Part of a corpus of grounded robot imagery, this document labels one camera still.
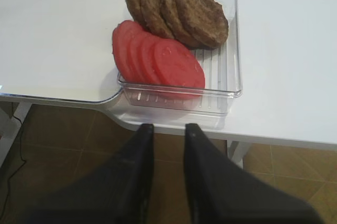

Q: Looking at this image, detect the brown patty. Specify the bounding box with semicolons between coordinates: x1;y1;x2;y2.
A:
175;0;229;49
160;0;201;48
141;0;174;39
123;0;156;27

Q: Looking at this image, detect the clear patty tomato container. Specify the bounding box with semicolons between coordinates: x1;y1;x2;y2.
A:
118;0;242;114

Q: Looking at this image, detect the white metal baking tray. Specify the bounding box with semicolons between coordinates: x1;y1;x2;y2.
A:
1;0;127;104

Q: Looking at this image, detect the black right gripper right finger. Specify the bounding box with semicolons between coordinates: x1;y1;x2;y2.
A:
184;123;324;223

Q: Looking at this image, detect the red tomato slice front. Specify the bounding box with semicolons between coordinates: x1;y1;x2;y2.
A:
153;39;205;89

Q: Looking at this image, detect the black cable on floor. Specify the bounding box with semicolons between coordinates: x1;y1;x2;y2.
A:
0;114;27;224

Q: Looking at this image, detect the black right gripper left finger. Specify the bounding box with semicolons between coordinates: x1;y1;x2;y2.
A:
23;124;154;223

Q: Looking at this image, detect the red tomato slice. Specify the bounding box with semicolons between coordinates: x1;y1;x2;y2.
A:
127;31;150;83
153;39;205;89
112;20;143;82
139;35;161;85

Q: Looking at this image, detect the red tomato slice leftmost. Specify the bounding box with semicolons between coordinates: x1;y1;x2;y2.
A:
112;20;143;82

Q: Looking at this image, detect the brown patty rightmost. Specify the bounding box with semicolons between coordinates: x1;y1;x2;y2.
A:
175;0;229;49

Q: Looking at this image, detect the brown patty leftmost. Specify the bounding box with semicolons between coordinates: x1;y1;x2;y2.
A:
123;0;156;27

